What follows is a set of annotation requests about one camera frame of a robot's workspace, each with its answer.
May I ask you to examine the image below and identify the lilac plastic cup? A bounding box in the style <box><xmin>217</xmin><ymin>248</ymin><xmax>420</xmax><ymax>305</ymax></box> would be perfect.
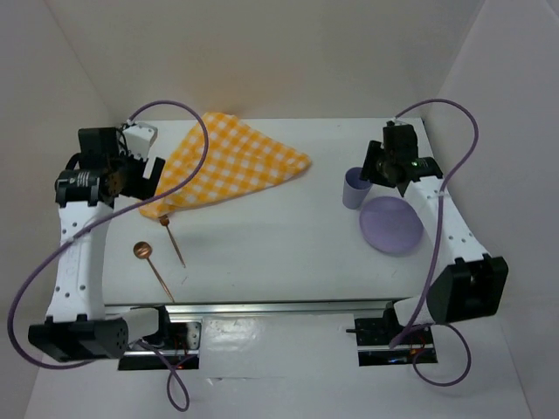
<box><xmin>342</xmin><ymin>167</ymin><xmax>372</xmax><ymax>210</ymax></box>

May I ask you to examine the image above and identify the yellow white checkered cloth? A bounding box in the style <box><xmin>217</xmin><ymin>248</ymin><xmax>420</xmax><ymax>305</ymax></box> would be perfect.
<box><xmin>140</xmin><ymin>113</ymin><xmax>312</xmax><ymax>219</ymax></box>

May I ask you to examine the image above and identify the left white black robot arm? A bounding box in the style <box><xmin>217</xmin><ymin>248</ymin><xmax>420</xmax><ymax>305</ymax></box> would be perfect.
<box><xmin>28</xmin><ymin>123</ymin><xmax>174</xmax><ymax>363</ymax></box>

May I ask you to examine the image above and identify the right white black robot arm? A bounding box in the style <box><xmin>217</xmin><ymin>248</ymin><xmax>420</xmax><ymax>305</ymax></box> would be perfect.
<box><xmin>360</xmin><ymin>122</ymin><xmax>508</xmax><ymax>342</ymax></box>

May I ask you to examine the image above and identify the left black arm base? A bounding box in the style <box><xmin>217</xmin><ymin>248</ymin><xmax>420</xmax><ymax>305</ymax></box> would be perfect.
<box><xmin>118</xmin><ymin>314</ymin><xmax>202</xmax><ymax>371</ymax></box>

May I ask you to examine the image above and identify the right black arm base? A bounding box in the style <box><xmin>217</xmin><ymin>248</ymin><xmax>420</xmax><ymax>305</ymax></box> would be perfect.
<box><xmin>346</xmin><ymin>309</ymin><xmax>438</xmax><ymax>367</ymax></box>

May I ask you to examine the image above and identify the copper fork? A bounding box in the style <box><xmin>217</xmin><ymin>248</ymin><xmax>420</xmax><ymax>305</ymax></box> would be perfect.
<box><xmin>159</xmin><ymin>215</ymin><xmax>186</xmax><ymax>268</ymax></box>

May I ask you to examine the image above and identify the lilac plastic plate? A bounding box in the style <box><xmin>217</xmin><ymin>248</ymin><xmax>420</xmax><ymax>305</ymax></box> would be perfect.
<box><xmin>359</xmin><ymin>196</ymin><xmax>424</xmax><ymax>256</ymax></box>

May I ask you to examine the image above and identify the copper spoon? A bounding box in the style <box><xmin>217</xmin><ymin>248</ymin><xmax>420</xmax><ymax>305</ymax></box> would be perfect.
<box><xmin>133</xmin><ymin>241</ymin><xmax>176</xmax><ymax>303</ymax></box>

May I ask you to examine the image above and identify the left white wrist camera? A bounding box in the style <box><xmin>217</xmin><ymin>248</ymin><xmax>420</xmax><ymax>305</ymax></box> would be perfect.
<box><xmin>122</xmin><ymin>123</ymin><xmax>158</xmax><ymax>161</ymax></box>

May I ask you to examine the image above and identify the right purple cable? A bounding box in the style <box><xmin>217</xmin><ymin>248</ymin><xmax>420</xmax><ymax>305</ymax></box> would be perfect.
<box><xmin>388</xmin><ymin>99</ymin><xmax>480</xmax><ymax>387</ymax></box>

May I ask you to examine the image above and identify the purple cable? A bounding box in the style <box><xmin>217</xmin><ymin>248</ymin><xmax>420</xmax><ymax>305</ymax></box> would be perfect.
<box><xmin>388</xmin><ymin>99</ymin><xmax>480</xmax><ymax>387</ymax></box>
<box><xmin>8</xmin><ymin>100</ymin><xmax>210</xmax><ymax>412</ymax></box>

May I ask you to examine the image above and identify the aluminium front rail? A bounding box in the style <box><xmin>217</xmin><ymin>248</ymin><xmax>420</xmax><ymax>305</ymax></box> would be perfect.
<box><xmin>104</xmin><ymin>299</ymin><xmax>411</xmax><ymax>316</ymax></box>

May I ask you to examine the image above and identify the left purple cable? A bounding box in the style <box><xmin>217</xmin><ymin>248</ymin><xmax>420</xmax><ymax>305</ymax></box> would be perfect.
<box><xmin>8</xmin><ymin>100</ymin><xmax>210</xmax><ymax>412</ymax></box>

